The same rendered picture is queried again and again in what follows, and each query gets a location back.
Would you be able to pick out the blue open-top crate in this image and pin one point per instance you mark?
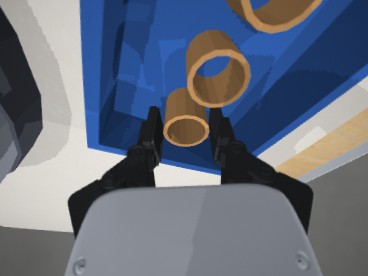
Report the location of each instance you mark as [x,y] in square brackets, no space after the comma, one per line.
[134,56]

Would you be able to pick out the bronze bushing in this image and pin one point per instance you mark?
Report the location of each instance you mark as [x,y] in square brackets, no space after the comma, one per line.
[276,15]
[224,88]
[185,122]

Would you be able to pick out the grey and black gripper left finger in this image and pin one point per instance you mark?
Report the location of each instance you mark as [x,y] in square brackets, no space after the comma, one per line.
[134,171]

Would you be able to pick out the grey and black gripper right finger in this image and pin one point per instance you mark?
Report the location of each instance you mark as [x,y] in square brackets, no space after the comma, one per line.
[237,163]

